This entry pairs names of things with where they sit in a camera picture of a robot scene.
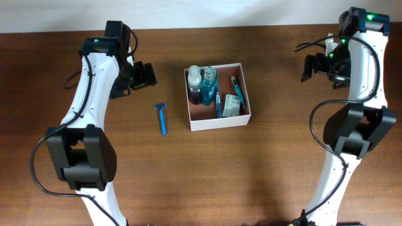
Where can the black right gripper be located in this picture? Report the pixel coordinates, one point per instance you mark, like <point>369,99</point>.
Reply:
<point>343,78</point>

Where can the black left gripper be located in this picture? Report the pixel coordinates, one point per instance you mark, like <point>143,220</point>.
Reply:
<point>144,79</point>

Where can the blue disposable razor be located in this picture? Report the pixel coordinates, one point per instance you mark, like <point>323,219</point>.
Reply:
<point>160,108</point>

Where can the clear purple soap dispenser bottle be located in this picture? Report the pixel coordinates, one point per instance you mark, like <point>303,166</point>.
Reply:
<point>194,80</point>

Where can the teal Listerine mouthwash bottle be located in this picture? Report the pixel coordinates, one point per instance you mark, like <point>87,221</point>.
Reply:
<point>208,85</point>

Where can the pink cardboard box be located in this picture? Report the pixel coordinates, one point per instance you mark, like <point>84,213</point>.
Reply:
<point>204,117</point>

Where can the blue white toothbrush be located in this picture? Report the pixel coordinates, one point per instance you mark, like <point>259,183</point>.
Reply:
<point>218,103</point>

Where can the Colgate toothpaste tube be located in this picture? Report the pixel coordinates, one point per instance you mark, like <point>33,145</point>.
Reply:
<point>238,91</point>

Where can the green white Dettol soap box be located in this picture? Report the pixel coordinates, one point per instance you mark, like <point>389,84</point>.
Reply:
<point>232,105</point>

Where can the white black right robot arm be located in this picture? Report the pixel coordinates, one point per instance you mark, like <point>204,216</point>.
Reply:
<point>353,58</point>

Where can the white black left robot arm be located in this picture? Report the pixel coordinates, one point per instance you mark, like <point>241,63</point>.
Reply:
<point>81,153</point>

